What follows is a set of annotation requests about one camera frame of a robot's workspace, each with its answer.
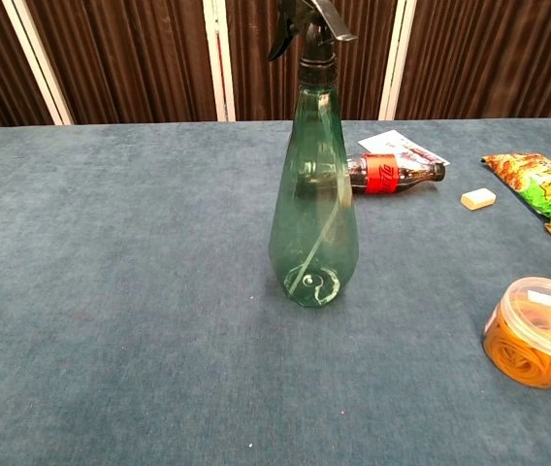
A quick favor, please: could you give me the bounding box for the green transparent spray bottle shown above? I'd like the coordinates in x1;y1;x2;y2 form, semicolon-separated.
268;0;360;309

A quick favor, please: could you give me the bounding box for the cola bottle with red label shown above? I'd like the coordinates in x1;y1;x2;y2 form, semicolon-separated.
345;152;447;196

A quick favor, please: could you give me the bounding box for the white printed card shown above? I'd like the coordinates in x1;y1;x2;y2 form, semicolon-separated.
356;129;451;167

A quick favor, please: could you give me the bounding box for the blue table mat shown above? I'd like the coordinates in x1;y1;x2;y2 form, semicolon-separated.
0;117;551;466

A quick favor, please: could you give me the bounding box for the white eraser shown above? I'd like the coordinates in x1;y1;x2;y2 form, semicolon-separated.
460;187;498;212

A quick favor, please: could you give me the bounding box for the green and orange snack bag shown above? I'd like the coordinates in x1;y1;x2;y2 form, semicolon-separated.
480;152;551;232

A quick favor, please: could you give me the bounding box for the clear tub of rubber bands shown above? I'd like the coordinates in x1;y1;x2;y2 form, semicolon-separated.
482;276;551;389

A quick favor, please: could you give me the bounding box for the white partition frame post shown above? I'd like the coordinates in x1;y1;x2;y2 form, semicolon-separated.
0;0;75;126
202;0;237;123
377;0;419;122

